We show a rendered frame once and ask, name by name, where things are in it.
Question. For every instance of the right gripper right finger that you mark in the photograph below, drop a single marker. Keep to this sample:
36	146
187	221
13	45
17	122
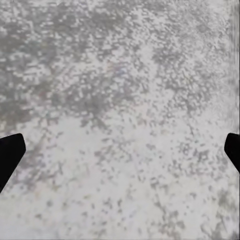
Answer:
232	149

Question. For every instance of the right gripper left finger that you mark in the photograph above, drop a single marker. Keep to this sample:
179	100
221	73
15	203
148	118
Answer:
12	149

